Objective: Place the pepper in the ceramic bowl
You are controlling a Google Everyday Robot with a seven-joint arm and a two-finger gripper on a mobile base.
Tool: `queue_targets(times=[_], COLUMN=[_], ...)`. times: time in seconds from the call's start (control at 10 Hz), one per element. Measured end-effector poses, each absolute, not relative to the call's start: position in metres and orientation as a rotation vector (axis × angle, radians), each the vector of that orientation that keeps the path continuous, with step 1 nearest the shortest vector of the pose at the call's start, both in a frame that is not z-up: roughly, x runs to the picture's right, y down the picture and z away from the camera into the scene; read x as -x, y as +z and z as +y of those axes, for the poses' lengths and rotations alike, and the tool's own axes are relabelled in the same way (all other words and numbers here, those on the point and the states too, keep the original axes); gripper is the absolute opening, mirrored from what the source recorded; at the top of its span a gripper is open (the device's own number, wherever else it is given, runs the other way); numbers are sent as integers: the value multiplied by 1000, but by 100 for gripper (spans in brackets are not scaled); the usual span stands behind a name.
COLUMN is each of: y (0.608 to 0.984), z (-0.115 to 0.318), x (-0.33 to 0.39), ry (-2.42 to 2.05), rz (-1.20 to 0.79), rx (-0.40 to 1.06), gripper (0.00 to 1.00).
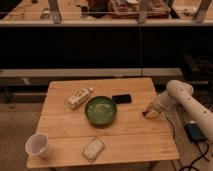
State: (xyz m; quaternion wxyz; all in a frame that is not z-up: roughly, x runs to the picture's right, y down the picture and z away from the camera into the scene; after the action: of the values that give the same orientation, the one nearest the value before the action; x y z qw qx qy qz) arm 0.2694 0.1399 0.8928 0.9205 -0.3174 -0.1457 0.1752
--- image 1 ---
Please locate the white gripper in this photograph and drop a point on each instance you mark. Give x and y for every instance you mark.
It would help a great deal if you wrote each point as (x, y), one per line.
(162, 102)

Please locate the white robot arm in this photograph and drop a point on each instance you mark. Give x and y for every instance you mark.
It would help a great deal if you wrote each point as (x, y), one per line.
(181, 93)

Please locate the green ceramic bowl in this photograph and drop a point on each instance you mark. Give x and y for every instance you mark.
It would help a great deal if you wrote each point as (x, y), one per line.
(100, 110)

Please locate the black power adapter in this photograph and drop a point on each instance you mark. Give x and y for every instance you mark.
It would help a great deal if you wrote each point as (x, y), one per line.
(194, 133)

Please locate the black smartphone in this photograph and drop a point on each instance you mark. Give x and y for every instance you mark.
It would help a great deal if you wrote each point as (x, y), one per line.
(121, 99)

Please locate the wooden table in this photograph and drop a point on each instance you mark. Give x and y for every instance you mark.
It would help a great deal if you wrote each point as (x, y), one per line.
(130, 138)

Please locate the white wrapped snack packet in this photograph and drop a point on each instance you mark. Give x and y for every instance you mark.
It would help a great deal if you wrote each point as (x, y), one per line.
(93, 149)

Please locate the brown tray on bench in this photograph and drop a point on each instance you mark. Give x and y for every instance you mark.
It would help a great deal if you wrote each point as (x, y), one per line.
(130, 9)

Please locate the white paper cup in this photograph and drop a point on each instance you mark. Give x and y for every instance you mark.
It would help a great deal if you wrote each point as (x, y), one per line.
(37, 146)

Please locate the wooden workbench shelf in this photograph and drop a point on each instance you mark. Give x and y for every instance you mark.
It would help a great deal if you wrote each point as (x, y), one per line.
(95, 13)

